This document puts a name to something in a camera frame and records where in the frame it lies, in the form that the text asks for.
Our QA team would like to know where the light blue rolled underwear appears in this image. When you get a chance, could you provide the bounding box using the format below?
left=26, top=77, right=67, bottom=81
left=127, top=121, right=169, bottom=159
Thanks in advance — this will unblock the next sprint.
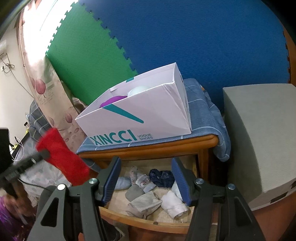
left=114, top=177, right=132, bottom=190

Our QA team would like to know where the white XINCCI shoe box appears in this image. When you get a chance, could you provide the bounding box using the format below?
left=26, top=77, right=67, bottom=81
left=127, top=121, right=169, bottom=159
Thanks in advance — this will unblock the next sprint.
left=75, top=63, right=192, bottom=147

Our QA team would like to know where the red underwear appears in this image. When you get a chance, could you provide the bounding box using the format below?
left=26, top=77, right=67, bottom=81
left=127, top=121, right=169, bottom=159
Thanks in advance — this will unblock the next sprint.
left=36, top=128, right=90, bottom=186

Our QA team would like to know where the grey cabinet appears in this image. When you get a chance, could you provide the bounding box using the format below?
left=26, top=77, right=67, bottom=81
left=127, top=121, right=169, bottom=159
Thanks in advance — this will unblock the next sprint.
left=223, top=83, right=295, bottom=210

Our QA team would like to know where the white bra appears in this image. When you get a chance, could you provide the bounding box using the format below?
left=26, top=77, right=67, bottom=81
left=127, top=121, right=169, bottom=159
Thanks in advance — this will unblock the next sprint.
left=127, top=86, right=149, bottom=97

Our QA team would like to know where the green foam mat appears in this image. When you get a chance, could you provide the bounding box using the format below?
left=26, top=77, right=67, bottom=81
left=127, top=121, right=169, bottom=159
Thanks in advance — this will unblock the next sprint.
left=46, top=3, right=137, bottom=105

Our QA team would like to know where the floral grey underwear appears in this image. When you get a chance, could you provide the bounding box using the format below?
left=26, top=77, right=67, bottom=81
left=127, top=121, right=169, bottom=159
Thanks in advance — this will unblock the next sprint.
left=129, top=166, right=156, bottom=193

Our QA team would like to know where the blue foam mat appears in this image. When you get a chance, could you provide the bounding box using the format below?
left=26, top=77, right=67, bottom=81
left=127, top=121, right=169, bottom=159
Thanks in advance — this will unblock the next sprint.
left=81, top=1, right=290, bottom=109

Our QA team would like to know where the purple underwear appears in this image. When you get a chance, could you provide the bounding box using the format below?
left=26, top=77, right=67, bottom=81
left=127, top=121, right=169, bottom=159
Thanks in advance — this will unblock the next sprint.
left=100, top=95, right=127, bottom=108

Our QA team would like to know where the wooden nightstand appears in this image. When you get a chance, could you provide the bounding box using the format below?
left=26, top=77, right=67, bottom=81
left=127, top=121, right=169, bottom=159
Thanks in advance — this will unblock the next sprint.
left=79, top=135, right=219, bottom=180

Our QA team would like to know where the wooden drawer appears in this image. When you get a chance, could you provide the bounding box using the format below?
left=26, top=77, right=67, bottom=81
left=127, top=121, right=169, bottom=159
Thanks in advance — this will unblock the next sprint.
left=100, top=158, right=193, bottom=235

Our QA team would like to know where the pink floral curtain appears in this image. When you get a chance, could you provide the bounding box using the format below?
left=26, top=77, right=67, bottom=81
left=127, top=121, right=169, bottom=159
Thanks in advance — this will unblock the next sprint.
left=18, top=1, right=86, bottom=152

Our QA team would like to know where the blue checked cloth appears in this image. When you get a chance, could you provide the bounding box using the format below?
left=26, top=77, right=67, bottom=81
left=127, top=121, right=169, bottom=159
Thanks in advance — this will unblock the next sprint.
left=77, top=78, right=231, bottom=162

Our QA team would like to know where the beige dotted underwear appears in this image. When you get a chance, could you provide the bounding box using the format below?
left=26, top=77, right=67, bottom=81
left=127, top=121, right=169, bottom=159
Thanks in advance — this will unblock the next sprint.
left=126, top=191, right=162, bottom=219

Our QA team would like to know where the navy patterned underwear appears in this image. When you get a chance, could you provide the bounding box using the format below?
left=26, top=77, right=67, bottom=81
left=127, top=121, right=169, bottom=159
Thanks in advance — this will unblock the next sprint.
left=149, top=169, right=175, bottom=188

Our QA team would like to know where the wooden door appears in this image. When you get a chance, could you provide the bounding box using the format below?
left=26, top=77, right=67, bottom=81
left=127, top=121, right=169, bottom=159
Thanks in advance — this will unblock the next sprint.
left=284, top=28, right=296, bottom=86

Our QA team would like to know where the grey plaid bedding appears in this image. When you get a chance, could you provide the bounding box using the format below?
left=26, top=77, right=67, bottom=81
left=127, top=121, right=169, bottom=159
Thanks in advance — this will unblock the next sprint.
left=28, top=100, right=52, bottom=142

